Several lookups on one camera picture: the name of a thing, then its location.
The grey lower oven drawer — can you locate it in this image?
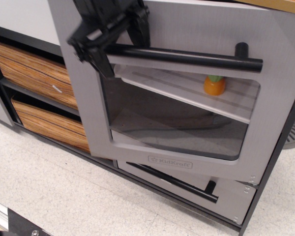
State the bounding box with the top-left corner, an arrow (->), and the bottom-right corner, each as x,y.
118,161 -> 256,225

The grey toy oven door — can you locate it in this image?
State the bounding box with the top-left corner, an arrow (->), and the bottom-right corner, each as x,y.
49,0 -> 295,185

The lower wood-pattern fabric bin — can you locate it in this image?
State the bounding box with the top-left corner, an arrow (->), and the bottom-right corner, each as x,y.
11,93 -> 90,153

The wood-pattern fabric bin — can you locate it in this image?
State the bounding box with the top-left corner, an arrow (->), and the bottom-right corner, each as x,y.
0,42 -> 78,110
11,93 -> 90,153

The dark grey kitchen cabinet frame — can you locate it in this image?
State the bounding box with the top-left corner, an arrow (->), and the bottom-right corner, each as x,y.
0,23 -> 295,236

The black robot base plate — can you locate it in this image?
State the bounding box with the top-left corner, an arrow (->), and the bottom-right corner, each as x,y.
0,208 -> 51,236

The orange toy pineapple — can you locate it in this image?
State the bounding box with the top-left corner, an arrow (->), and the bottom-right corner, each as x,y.
204,75 -> 226,96

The upper wood-pattern fabric bin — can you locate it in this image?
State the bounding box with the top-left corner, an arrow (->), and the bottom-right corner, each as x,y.
0,42 -> 78,110

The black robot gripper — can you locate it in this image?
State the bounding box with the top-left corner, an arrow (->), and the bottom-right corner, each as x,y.
67,0 -> 150,78

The white oven shelf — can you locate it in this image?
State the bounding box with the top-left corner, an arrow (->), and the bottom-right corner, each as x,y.
114,64 -> 260,124

